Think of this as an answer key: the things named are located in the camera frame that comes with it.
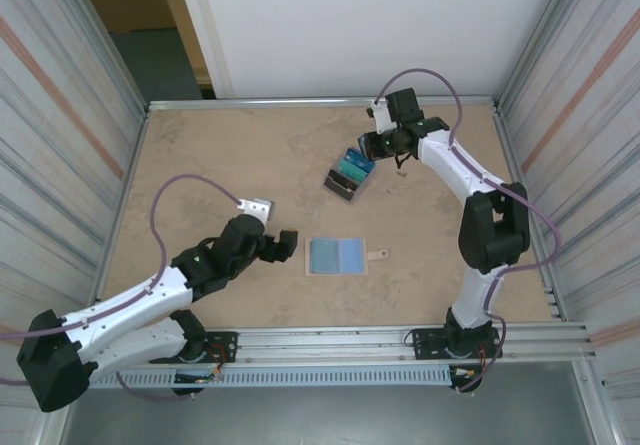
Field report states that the wooden board with blue pad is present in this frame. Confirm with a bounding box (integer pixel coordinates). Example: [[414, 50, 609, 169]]
[[303, 237, 389, 277]]

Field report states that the teal credit card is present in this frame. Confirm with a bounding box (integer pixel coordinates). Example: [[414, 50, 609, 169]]
[[332, 159, 367, 182]]

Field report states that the clear plastic card box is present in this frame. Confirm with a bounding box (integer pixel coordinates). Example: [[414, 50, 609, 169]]
[[322, 145, 378, 204]]

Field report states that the black credit card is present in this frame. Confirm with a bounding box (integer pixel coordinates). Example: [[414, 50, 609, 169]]
[[324, 169, 359, 199]]

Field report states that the small circuit board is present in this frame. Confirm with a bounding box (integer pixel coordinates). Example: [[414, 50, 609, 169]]
[[174, 372, 224, 384]]

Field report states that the grey metal bottom panel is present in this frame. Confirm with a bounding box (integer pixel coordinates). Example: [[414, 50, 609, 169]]
[[62, 384, 616, 445]]

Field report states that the aluminium table end rail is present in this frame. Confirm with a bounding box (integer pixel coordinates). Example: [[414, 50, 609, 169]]
[[146, 95, 503, 114]]

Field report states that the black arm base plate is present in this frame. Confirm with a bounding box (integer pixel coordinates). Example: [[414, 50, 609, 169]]
[[199, 331, 239, 365], [410, 327, 503, 362]]

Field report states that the aluminium table side rail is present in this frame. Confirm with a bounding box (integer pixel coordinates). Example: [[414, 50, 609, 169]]
[[89, 109, 151, 327], [491, 112, 569, 322]]

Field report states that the white slotted cable duct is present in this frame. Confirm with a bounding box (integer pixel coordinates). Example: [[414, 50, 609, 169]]
[[89, 367, 451, 389]]

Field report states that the aluminium frame post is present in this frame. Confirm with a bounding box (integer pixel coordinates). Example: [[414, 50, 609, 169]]
[[54, 0, 151, 114], [497, 0, 594, 116]]

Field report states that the white door frame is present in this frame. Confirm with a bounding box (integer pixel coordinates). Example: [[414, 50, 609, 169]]
[[172, 0, 236, 100]]

